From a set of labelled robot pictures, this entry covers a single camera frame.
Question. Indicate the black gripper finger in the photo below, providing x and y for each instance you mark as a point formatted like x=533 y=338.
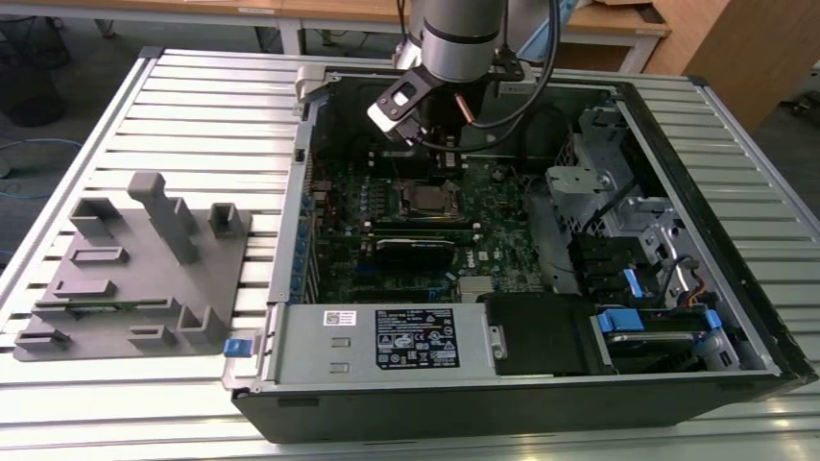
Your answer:
x=448 y=161

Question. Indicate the silver CPU chip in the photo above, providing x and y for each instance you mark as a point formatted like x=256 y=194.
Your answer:
x=429 y=198

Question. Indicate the CPU socket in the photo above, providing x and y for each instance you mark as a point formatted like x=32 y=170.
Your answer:
x=460 y=214

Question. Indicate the green motherboard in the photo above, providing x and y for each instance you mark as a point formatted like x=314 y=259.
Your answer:
x=505 y=245

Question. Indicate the black graphics card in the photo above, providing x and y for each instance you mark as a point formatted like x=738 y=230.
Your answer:
x=413 y=254

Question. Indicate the silver metal drive cage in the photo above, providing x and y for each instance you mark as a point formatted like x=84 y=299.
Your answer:
x=580 y=182

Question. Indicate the silver chipset heatsink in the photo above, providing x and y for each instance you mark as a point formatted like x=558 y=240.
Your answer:
x=477 y=284

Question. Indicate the black plastic disk bay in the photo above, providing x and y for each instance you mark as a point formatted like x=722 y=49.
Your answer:
x=601 y=259

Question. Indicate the black rating label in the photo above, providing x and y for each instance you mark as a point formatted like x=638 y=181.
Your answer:
x=416 y=338

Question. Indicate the blue disk bay tab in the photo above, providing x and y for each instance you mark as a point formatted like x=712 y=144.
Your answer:
x=632 y=283

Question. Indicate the hard disk in blue carrier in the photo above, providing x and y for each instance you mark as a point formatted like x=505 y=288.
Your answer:
x=617 y=319

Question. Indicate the grey power supply unit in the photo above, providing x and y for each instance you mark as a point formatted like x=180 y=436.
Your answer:
x=306 y=346

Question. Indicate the blue case latch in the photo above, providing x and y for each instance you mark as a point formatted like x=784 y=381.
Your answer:
x=237 y=346

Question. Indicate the wooden cabinet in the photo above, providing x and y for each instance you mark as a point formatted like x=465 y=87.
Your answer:
x=756 y=43

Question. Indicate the grey parts rack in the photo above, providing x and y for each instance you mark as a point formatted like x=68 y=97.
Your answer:
x=146 y=269

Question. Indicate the black PC case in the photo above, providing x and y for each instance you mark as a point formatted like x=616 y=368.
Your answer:
x=448 y=413

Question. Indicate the green RAM stick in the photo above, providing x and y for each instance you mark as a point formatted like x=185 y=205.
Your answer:
x=96 y=308

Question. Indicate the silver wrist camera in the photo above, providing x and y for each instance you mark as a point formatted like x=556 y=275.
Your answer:
x=398 y=103

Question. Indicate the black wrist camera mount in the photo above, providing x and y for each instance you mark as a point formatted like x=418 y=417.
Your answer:
x=512 y=67

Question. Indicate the wooden desk white frame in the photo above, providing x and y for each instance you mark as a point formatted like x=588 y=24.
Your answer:
x=614 y=26
x=128 y=6

